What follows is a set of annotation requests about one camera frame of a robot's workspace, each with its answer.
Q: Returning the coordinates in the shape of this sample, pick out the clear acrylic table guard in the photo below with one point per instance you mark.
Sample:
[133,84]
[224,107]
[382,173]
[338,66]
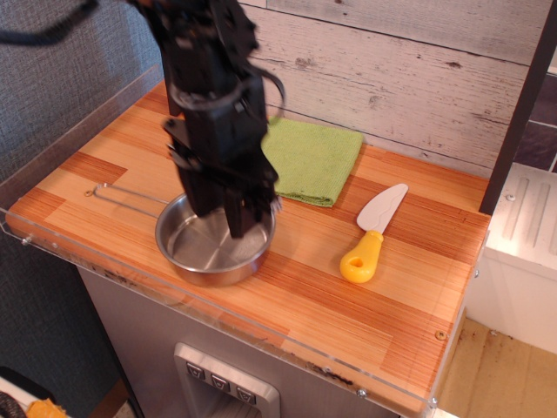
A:
[386,340]

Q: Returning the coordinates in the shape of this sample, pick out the orange object bottom left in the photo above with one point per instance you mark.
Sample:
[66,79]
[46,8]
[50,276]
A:
[45,409]

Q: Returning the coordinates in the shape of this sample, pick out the toy knife yellow handle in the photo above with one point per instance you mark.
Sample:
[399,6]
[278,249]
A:
[360,264]

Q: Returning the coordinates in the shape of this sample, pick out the green cloth towel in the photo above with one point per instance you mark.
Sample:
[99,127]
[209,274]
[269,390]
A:
[313,162]

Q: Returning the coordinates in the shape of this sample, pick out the small stainless steel pan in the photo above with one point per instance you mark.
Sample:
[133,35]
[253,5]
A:
[201,250]

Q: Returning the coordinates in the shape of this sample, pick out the dark vertical post right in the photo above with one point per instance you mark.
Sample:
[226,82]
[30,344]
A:
[529,92]

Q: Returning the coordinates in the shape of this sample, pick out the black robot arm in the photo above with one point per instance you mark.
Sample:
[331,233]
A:
[204,46]

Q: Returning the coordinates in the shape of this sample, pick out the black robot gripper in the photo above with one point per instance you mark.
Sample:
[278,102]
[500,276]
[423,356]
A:
[217,149]

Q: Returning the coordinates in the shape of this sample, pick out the silver toy fridge cabinet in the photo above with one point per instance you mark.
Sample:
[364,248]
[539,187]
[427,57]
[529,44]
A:
[145,332]

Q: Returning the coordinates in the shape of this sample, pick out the white toy sink unit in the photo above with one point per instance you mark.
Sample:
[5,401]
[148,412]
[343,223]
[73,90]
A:
[513,290]

